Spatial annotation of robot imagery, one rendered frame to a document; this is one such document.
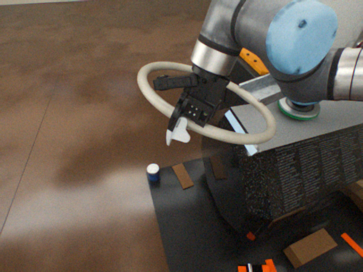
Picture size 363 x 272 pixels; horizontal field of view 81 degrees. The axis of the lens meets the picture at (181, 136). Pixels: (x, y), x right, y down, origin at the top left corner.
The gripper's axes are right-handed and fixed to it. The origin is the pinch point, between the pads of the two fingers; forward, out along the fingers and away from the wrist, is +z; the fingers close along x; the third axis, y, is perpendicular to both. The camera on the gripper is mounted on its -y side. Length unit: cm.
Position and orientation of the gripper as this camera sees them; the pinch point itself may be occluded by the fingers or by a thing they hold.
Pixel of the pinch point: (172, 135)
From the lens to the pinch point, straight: 56.8
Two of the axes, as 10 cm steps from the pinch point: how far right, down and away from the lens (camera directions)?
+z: -3.3, 7.7, 5.5
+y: 8.4, 5.0, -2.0
